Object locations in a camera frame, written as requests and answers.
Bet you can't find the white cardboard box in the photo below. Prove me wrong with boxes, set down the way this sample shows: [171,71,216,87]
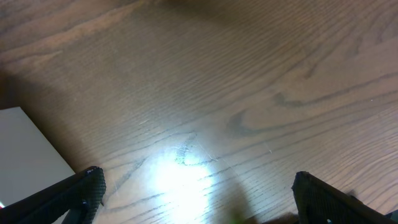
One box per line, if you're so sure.
[0,107,75,208]

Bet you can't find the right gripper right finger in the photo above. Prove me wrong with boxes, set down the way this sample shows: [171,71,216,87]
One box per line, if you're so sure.
[292,171,397,224]

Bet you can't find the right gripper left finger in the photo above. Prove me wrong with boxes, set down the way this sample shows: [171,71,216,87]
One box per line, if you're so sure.
[1,166,106,224]

